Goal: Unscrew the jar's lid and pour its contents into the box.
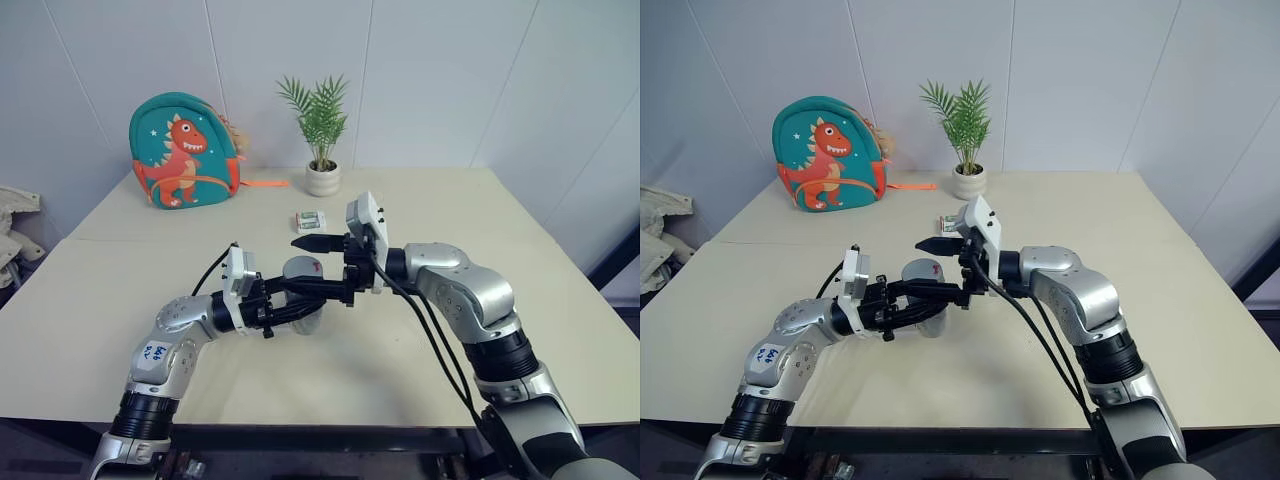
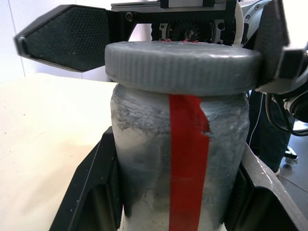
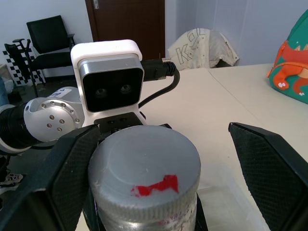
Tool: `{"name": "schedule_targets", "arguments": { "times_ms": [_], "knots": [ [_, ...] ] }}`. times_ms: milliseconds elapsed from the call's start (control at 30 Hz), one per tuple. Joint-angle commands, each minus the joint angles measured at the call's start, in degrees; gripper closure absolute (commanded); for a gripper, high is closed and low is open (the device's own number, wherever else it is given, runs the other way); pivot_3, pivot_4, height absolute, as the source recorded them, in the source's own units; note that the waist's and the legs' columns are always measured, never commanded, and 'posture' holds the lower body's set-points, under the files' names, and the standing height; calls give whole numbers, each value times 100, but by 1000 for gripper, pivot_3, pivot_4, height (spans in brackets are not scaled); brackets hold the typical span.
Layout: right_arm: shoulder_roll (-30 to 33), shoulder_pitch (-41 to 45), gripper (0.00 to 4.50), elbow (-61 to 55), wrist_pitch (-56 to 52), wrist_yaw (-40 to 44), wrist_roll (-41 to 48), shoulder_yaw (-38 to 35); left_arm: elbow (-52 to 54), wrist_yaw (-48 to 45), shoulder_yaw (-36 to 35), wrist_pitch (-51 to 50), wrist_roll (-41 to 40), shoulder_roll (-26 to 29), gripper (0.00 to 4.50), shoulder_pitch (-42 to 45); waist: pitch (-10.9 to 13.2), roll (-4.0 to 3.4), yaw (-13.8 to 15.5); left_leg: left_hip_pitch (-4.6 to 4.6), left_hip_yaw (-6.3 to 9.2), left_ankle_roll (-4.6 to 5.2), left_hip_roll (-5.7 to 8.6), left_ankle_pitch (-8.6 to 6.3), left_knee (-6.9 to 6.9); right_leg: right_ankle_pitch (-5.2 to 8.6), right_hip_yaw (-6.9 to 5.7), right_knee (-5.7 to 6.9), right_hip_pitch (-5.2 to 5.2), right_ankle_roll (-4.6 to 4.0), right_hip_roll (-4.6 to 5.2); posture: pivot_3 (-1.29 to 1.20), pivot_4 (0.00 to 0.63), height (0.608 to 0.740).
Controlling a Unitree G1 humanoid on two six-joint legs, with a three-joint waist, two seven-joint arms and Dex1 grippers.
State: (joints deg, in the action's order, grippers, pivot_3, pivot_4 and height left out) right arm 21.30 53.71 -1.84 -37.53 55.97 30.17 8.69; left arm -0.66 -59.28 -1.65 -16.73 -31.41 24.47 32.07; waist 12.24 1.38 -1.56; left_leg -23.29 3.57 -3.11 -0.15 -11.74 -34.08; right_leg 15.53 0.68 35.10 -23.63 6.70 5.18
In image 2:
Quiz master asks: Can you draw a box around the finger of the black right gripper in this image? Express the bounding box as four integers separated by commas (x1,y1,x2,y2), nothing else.
13,5,137,73
254,0,308,94

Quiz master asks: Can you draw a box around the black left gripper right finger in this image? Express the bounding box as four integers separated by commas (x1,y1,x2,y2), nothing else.
224,141,308,231

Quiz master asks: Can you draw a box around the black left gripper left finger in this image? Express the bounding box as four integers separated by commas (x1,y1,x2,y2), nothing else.
49,125,126,231

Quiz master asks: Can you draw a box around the grey ribbed jar lid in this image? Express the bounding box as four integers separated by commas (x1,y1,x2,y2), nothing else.
104,40,263,96

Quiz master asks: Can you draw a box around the grey jar with red tape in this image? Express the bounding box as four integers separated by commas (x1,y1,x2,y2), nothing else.
109,83,251,231

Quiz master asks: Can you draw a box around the white stand base with caster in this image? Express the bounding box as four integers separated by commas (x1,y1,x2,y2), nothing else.
282,144,299,166

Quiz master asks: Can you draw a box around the person in dark trousers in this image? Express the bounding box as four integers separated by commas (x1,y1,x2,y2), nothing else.
247,89,298,175

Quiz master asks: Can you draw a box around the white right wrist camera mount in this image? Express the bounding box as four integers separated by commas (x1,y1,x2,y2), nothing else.
231,3,246,47

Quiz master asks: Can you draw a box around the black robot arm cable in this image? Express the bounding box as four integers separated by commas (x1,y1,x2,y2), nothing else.
264,92,308,137

